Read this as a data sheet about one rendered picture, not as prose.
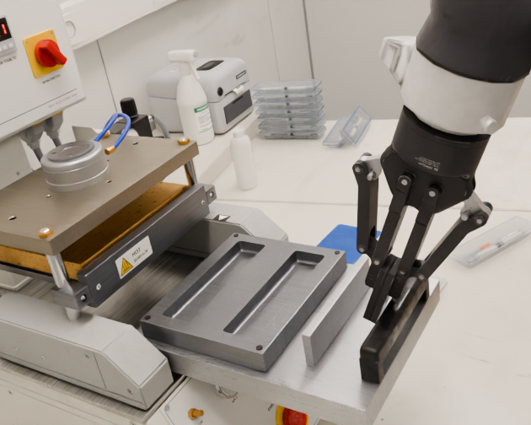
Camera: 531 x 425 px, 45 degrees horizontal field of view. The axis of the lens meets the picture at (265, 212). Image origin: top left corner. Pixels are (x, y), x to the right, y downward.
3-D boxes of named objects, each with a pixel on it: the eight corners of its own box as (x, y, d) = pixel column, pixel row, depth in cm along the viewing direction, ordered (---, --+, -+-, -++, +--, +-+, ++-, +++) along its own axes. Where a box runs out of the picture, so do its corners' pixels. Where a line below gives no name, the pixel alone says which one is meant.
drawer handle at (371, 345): (360, 379, 63) (356, 347, 61) (412, 293, 74) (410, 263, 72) (379, 385, 62) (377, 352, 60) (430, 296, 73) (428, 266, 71)
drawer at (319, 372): (134, 364, 76) (117, 311, 73) (235, 265, 92) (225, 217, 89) (368, 440, 61) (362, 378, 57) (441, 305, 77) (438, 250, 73)
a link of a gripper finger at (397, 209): (415, 180, 56) (399, 174, 56) (378, 273, 62) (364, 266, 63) (429, 161, 58) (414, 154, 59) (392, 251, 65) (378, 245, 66)
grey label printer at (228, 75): (154, 133, 188) (140, 77, 180) (190, 109, 203) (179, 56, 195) (227, 137, 177) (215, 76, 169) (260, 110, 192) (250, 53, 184)
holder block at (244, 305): (143, 337, 74) (138, 319, 73) (237, 248, 89) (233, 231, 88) (266, 373, 66) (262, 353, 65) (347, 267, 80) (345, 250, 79)
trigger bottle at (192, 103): (179, 146, 176) (158, 55, 165) (195, 134, 182) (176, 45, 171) (206, 147, 172) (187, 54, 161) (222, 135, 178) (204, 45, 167)
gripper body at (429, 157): (385, 112, 52) (357, 204, 57) (488, 153, 49) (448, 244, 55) (415, 81, 57) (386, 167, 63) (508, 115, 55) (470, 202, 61)
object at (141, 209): (-3, 269, 84) (-30, 204, 79) (112, 191, 100) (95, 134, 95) (92, 293, 75) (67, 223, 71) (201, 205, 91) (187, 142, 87)
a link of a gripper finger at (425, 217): (437, 164, 58) (453, 170, 58) (404, 257, 65) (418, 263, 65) (425, 185, 55) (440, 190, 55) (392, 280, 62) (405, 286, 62)
